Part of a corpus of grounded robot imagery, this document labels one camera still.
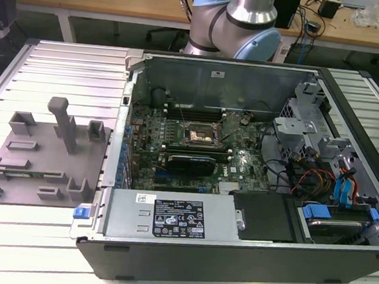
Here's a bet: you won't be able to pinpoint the black office chair base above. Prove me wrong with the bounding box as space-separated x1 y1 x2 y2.
144 24 193 55

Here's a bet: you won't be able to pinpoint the hard disk in blue carrier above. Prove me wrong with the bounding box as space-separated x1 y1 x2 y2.
294 199 379 250

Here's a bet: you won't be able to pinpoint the silver metal disk bay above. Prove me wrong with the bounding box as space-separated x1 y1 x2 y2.
269 78 340 167

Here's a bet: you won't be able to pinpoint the small black box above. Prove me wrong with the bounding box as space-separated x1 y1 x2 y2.
317 0 341 19

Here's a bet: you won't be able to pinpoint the silver power supply black label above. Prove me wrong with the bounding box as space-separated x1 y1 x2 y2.
103 185 244 251

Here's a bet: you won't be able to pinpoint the blue flat data wire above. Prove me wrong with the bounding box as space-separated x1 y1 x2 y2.
331 176 347 206
341 165 360 209

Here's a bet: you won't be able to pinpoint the black RAM slot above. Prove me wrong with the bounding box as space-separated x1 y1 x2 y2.
161 141 233 156
163 101 227 113
163 113 226 125
163 105 227 117
163 109 226 120
164 148 234 164

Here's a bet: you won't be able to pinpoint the silver chipset heat sink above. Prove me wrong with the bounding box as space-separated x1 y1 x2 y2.
217 180 240 196

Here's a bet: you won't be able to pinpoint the red power wire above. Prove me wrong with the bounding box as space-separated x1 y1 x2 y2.
292 166 337 197

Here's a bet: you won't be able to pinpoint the wooden desk white legs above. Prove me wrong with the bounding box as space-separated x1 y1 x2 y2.
0 0 379 70

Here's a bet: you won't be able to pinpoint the blue hanging cable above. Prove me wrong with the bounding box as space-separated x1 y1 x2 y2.
296 35 312 66

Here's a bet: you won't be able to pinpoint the yellow power wire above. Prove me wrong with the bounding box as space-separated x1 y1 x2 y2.
314 174 336 197

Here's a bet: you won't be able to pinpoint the black plastic shroud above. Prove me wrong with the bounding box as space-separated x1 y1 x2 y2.
226 188 305 246

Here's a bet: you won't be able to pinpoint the grey flat device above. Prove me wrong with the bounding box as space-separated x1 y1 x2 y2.
339 0 379 11

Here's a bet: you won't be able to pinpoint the green RAM stick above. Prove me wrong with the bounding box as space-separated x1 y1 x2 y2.
2 170 46 182

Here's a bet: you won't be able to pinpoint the black wire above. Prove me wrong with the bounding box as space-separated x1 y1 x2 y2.
259 156 296 194

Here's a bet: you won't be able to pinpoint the CPU socket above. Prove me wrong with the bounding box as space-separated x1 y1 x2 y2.
181 120 224 151

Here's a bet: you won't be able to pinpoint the black open PC case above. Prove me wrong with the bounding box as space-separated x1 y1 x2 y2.
65 44 379 284

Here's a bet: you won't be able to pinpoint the clear plastic bag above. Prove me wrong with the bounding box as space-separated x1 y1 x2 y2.
349 2 379 29

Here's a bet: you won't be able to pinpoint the green motherboard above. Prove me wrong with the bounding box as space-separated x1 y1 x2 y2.
120 101 279 202

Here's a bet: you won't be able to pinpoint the grey plastic parts rack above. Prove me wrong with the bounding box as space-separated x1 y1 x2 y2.
0 91 117 215

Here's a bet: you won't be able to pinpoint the black graphics card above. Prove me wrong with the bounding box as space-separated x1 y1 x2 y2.
157 151 218 179

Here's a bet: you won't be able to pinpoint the thin dark wire loop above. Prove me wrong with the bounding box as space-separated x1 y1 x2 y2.
243 99 277 124

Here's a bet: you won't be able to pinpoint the blue case latch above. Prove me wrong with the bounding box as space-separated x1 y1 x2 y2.
73 206 91 221

